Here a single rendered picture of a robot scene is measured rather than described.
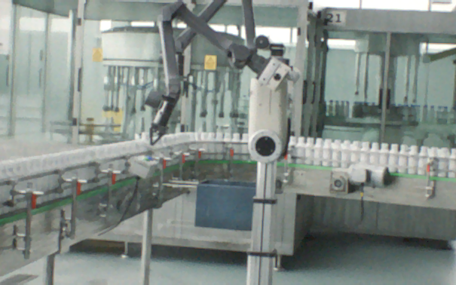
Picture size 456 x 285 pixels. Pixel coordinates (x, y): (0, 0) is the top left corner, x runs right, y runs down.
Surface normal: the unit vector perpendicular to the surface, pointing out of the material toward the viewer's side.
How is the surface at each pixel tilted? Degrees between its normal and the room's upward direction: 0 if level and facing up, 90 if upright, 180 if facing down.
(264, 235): 90
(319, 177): 90
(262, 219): 90
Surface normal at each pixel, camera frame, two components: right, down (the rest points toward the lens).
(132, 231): -0.16, -0.04
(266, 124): -0.18, 0.23
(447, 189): -0.46, 0.02
